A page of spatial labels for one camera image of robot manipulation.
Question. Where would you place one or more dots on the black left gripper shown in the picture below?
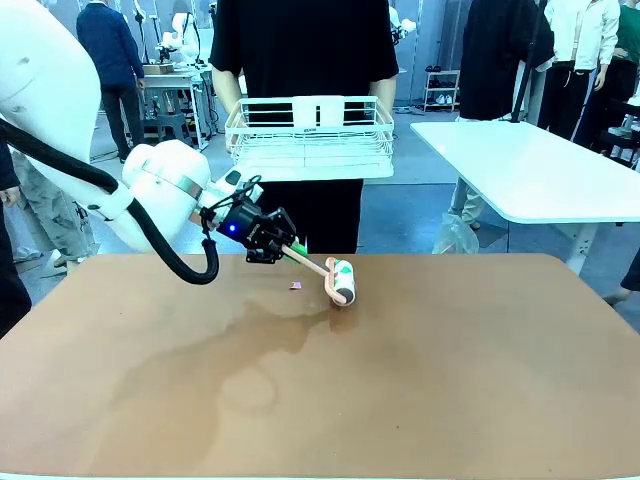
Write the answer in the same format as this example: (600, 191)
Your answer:
(240, 222)

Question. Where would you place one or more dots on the person in black t-shirt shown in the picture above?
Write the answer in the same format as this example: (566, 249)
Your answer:
(305, 45)

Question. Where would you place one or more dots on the person's right forearm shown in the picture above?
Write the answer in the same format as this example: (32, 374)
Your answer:
(226, 92)

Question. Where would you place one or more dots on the bystander in black clothes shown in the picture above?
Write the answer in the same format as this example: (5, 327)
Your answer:
(500, 55)

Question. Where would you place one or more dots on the grey workbench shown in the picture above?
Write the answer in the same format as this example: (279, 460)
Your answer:
(170, 85)

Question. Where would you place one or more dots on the bystander in green top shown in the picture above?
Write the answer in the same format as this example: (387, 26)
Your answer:
(617, 75)

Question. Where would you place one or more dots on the person's left forearm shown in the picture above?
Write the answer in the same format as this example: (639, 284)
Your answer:
(384, 92)

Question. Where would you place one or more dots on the bystander in navy jacket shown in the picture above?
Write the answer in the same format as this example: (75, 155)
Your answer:
(112, 60)

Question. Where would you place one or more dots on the black step stool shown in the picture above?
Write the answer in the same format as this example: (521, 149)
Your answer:
(174, 131)

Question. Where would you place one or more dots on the bystander in black coat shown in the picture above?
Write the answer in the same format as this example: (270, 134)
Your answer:
(10, 250)

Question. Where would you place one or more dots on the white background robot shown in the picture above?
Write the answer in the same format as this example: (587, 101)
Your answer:
(400, 25)
(186, 37)
(167, 45)

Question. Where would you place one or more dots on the brown cardboard box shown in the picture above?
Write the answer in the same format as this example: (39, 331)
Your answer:
(158, 68)

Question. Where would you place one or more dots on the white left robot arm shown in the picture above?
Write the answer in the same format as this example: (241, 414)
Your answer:
(50, 85)

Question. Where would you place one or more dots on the pink lint roller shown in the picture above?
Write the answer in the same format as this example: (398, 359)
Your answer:
(342, 280)

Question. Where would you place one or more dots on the white drip tray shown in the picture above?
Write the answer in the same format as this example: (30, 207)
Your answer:
(315, 172)

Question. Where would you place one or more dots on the clear plastic bag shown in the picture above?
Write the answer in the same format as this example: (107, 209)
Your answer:
(455, 237)

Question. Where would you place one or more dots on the black tripod pole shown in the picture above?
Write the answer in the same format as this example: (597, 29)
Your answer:
(527, 60)

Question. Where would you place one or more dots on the bystander in camouflage trousers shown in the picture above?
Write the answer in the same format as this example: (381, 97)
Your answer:
(55, 220)

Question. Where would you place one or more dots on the bystander's foot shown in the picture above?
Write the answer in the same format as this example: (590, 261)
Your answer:
(622, 292)

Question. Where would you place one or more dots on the white plastic cutlery holder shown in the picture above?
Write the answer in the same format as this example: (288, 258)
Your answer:
(318, 111)

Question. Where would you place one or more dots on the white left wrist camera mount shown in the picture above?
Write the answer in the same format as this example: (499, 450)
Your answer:
(235, 184)

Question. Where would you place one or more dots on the white side table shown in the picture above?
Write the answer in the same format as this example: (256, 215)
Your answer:
(530, 170)

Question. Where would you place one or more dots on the bystander in white jacket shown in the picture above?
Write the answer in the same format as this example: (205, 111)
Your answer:
(575, 50)

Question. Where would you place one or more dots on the white shoe rack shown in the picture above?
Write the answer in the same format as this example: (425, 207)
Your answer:
(442, 92)

